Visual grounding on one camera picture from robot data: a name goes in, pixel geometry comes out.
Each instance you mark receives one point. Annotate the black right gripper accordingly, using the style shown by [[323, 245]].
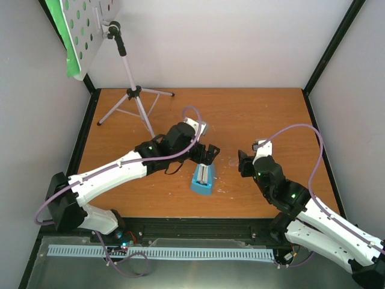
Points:
[[244, 163]]

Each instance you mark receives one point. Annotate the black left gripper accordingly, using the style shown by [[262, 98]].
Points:
[[209, 158]]

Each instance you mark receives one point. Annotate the blue metronome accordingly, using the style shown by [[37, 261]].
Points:
[[205, 190]]

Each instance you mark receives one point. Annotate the clear plastic metronome cover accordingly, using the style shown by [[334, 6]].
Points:
[[204, 176]]

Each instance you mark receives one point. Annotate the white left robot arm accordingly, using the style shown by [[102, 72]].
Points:
[[68, 198]]

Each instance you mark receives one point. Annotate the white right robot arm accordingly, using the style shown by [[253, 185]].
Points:
[[305, 220]]

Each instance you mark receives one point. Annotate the small green led circuit board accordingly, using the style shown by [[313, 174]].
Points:
[[126, 245]]

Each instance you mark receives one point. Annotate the white music stand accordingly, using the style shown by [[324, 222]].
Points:
[[89, 24]]

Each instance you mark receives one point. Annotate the green sheet on stand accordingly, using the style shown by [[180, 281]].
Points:
[[56, 11]]

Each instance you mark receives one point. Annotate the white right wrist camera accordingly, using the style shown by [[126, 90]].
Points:
[[262, 148]]

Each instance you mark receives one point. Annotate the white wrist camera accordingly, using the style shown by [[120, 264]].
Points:
[[199, 127], [262, 148]]

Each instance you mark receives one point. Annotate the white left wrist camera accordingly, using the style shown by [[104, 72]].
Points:
[[199, 127]]

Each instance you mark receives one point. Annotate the black aluminium front rail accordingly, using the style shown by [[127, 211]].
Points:
[[205, 233]]

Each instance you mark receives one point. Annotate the light blue slotted cable duct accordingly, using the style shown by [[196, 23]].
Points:
[[164, 253]]

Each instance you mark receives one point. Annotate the black right frame post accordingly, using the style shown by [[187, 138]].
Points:
[[346, 22]]

